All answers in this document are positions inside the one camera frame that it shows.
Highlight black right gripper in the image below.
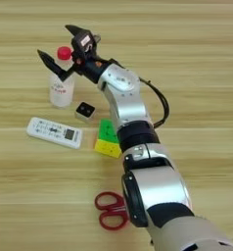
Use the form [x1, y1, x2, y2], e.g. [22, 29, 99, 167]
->
[36, 24, 122, 84]

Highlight white remote control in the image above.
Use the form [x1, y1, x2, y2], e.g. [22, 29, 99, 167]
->
[25, 117, 83, 150]

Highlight colourful puzzle cube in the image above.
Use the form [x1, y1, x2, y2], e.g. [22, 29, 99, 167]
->
[94, 118, 122, 159]

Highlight red-handled scissors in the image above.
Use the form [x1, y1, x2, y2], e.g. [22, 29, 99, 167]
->
[94, 191, 131, 231]

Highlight clear bottle red cap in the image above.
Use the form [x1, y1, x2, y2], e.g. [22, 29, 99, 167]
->
[49, 46, 75, 109]

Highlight small silver black-topped box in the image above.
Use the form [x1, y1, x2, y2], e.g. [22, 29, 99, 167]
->
[74, 101, 97, 124]

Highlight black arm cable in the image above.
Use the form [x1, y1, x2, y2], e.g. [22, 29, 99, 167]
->
[139, 77, 170, 129]

